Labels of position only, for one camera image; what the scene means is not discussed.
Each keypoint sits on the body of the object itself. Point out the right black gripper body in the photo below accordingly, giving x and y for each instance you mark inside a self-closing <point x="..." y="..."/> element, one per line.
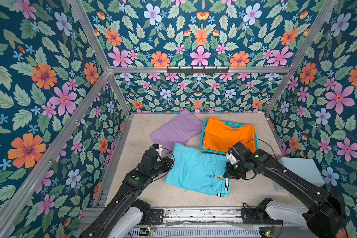
<point x="231" y="171"/>

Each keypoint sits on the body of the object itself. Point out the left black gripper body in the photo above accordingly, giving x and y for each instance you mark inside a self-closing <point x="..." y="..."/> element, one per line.
<point x="161" y="166"/>

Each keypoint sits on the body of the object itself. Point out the turquoise pants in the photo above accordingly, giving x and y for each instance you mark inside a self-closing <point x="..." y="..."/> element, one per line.
<point x="199" y="172"/>

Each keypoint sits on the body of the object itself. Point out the orange pants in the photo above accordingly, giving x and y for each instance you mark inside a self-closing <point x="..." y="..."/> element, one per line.
<point x="229" y="135"/>

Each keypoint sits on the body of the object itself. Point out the purple pants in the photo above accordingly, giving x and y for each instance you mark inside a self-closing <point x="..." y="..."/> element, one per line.
<point x="181" y="129"/>

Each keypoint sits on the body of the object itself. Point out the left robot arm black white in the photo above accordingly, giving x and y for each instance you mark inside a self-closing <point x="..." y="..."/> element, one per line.
<point x="126" y="210"/>

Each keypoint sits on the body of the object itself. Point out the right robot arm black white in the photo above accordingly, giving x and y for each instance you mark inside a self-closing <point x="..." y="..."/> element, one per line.
<point x="325" y="214"/>

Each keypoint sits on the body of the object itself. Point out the teal plastic basket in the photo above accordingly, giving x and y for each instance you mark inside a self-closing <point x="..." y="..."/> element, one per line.
<point x="203" y="136"/>

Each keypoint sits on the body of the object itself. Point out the white box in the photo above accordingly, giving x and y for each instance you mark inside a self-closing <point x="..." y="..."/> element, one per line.
<point x="305" y="168"/>

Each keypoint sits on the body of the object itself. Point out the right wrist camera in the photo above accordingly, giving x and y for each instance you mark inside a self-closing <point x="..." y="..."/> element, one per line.
<point x="233" y="160"/>

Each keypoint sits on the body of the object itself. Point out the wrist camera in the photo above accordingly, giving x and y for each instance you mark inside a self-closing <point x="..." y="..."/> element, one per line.
<point x="233" y="160"/>
<point x="157" y="148"/>

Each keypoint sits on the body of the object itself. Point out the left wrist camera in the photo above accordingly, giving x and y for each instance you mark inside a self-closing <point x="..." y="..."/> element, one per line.
<point x="157" y="148"/>

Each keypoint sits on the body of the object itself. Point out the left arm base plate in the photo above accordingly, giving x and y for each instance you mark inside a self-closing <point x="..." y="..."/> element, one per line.
<point x="152" y="217"/>

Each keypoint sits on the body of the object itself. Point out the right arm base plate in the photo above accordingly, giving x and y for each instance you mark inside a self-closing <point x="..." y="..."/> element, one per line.
<point x="249" y="216"/>

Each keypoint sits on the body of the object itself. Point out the aluminium frame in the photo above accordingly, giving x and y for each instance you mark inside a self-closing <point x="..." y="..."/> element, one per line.
<point x="72" y="73"/>

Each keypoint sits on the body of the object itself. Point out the black hook rail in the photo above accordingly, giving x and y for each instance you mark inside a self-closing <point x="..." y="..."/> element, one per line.
<point x="201" y="70"/>

